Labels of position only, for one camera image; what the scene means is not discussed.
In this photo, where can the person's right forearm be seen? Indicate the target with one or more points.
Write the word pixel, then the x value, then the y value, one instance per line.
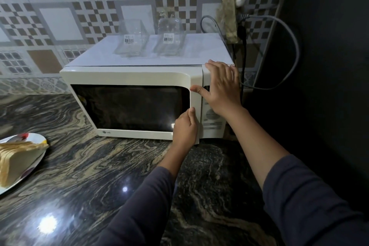
pixel 276 168

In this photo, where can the white microwave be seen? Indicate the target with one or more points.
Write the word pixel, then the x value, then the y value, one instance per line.
pixel 129 77

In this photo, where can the clear plastic container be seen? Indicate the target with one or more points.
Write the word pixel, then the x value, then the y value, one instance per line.
pixel 169 38
pixel 131 39

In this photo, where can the crumpled clear plastic wrap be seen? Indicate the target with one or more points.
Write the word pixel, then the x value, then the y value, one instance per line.
pixel 165 16

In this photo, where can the beige power strip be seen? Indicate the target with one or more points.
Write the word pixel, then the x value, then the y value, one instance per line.
pixel 229 15

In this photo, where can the person's left forearm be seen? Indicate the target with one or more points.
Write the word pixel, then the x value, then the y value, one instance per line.
pixel 150 196

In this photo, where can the person's right hand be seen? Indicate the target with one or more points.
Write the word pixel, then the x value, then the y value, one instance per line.
pixel 223 93

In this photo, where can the polka dot plate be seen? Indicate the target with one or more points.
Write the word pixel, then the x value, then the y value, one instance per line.
pixel 37 139

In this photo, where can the person's left hand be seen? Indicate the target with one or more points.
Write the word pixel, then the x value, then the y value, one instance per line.
pixel 184 132

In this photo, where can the silver refrigerator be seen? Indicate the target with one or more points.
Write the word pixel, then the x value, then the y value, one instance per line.
pixel 325 67

